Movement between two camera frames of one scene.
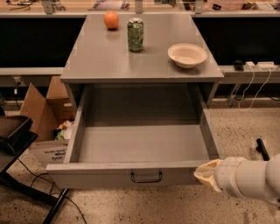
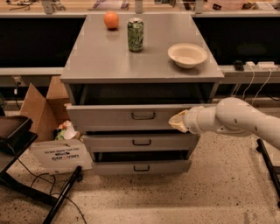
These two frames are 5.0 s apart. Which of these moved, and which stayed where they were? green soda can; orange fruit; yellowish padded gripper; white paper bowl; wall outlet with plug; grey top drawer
Moved: grey top drawer; yellowish padded gripper
Stayed: white paper bowl; orange fruit; green soda can; wall outlet with plug
